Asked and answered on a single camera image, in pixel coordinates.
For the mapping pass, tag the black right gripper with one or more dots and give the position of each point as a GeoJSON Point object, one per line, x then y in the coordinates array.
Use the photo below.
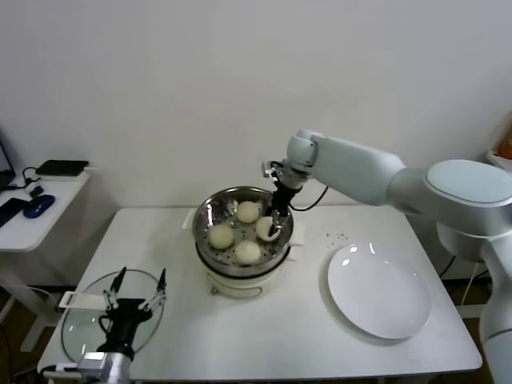
{"type": "Point", "coordinates": [281, 202]}

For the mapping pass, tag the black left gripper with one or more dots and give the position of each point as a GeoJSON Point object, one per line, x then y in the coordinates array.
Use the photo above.
{"type": "Point", "coordinates": [124, 319]}

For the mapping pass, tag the white steamed baozi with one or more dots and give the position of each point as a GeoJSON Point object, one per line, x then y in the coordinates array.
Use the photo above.
{"type": "Point", "coordinates": [248, 253]}
{"type": "Point", "coordinates": [262, 229]}
{"type": "Point", "coordinates": [248, 212]}
{"type": "Point", "coordinates": [221, 237]}

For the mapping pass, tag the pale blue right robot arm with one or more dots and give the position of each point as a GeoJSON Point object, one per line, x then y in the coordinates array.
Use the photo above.
{"type": "Point", "coordinates": [360, 172]}

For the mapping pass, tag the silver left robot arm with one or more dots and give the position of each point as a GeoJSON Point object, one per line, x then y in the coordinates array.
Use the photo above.
{"type": "Point", "coordinates": [120, 370]}

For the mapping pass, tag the perforated steel steamer basket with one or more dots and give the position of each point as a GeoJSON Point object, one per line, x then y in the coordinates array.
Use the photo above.
{"type": "Point", "coordinates": [224, 212]}

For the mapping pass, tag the scattered black crumbs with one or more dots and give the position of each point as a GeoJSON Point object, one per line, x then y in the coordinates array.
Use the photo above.
{"type": "Point", "coordinates": [336, 237]}

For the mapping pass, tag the white electric cooker base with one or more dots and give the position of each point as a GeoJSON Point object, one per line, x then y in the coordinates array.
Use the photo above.
{"type": "Point", "coordinates": [240, 286]}

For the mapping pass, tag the white side desk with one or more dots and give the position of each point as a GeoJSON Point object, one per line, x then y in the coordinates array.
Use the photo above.
{"type": "Point", "coordinates": [44, 234]}

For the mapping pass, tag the large white plate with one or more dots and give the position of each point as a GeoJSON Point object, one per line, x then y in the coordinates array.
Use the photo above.
{"type": "Point", "coordinates": [376, 292]}

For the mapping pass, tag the blue computer mouse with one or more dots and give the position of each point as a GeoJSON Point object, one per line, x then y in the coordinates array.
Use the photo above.
{"type": "Point", "coordinates": [39, 206]}

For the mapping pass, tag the small black device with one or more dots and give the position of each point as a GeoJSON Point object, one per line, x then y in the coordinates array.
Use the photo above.
{"type": "Point", "coordinates": [37, 191]}

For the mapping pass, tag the flat black drive box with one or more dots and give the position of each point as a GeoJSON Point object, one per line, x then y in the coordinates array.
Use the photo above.
{"type": "Point", "coordinates": [62, 167]}

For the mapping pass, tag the orange object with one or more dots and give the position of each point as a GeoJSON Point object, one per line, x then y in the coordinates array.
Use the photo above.
{"type": "Point", "coordinates": [506, 146]}

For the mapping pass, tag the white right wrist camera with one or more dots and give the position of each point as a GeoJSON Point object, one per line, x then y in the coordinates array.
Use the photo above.
{"type": "Point", "coordinates": [270, 169]}

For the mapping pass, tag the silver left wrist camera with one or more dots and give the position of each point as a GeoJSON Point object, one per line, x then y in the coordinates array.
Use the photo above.
{"type": "Point", "coordinates": [96, 360]}

